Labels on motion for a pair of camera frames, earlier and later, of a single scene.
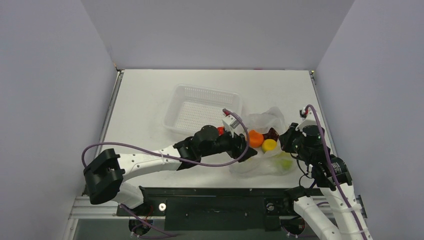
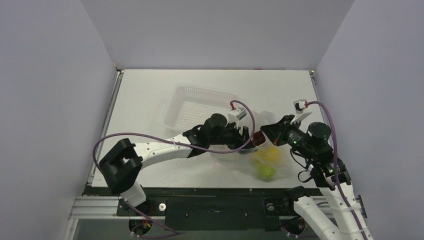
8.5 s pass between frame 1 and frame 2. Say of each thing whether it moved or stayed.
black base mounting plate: stayed
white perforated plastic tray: stayed
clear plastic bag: moved
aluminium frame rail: stayed
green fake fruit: moved
